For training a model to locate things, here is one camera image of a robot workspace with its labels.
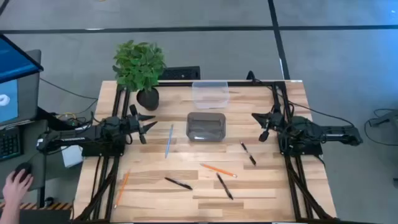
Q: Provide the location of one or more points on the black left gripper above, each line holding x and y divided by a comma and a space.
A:
134, 124

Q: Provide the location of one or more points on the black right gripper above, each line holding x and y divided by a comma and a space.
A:
275, 119

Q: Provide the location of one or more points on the blue pencil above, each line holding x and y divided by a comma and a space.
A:
168, 141

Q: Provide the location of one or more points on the black pen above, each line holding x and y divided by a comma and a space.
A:
247, 153
224, 186
178, 183

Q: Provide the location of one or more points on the orange pencil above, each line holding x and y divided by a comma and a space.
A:
122, 188
217, 170

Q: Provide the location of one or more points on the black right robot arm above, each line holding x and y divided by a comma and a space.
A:
311, 130

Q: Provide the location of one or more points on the person's forearm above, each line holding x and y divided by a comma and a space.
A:
5, 213

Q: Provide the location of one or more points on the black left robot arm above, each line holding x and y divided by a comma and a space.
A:
93, 137

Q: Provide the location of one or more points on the clear plastic bin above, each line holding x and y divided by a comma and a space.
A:
211, 99

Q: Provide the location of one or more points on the green plant in black pot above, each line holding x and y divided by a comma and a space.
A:
138, 65

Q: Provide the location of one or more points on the grey translucent plastic bin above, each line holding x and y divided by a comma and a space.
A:
206, 127

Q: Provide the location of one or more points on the black power strip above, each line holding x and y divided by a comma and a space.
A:
180, 73

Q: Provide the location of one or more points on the white box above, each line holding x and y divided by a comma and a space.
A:
72, 156

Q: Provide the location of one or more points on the grey side desk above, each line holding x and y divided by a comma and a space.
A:
34, 140

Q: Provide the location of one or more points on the black computer mouse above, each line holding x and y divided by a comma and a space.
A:
23, 169

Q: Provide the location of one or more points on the black keyboard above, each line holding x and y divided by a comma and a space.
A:
9, 143

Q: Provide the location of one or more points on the black yellow striped bar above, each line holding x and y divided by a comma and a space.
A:
34, 206

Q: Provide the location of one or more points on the computer monitor blue screen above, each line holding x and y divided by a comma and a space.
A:
15, 65

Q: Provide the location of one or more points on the person's hand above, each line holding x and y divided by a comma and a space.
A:
17, 188

